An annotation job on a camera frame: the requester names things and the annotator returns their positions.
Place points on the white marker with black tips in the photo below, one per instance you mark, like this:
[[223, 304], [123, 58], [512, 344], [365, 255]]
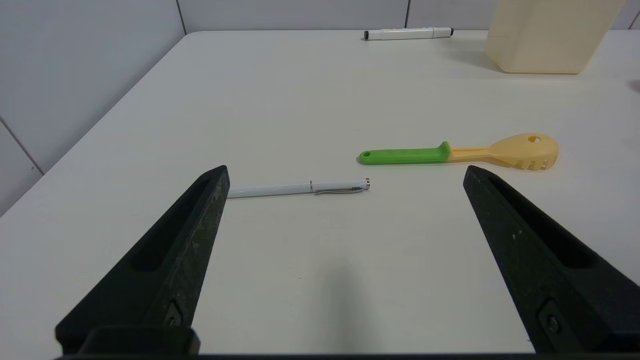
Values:
[[405, 33]]

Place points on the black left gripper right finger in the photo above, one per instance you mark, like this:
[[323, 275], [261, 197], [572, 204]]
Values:
[[545, 270]]

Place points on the cream white open box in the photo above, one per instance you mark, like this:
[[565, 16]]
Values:
[[545, 35]]

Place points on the white pen with silver clip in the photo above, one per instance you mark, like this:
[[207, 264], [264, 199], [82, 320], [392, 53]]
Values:
[[280, 189]]

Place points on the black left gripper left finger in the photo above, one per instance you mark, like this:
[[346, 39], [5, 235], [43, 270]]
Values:
[[165, 260]]

